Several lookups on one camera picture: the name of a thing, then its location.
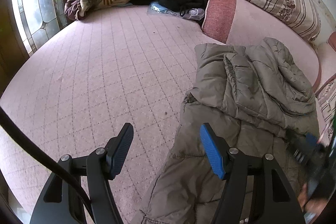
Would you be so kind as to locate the long striped floral pillow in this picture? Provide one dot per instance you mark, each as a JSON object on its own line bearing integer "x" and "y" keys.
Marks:
{"x": 328, "y": 106}

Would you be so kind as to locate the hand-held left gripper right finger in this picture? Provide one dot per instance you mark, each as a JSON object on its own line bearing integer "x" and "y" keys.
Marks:
{"x": 211, "y": 153}

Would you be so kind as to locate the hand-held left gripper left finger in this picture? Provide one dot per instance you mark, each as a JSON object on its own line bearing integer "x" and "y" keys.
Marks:
{"x": 119, "y": 151}

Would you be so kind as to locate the pink bolster cushion red ends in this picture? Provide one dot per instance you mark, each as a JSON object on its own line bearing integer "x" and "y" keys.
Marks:
{"x": 249, "y": 27}

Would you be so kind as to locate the stained glass window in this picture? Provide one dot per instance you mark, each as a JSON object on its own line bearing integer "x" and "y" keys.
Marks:
{"x": 44, "y": 3}

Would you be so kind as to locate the bed with pink quilted cover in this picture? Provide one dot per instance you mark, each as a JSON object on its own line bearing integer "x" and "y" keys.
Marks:
{"x": 92, "y": 69}

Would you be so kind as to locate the dark wooden window frame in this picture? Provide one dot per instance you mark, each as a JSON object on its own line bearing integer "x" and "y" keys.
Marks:
{"x": 10, "y": 43}

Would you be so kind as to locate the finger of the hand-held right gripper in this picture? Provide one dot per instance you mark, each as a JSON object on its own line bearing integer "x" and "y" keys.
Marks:
{"x": 312, "y": 139}

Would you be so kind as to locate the olive quilted hooded jacket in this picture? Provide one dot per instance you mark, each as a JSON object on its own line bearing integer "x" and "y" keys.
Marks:
{"x": 249, "y": 87}

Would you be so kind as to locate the clear plastic bag blue contents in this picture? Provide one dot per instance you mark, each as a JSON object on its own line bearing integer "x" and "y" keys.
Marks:
{"x": 160, "y": 7}

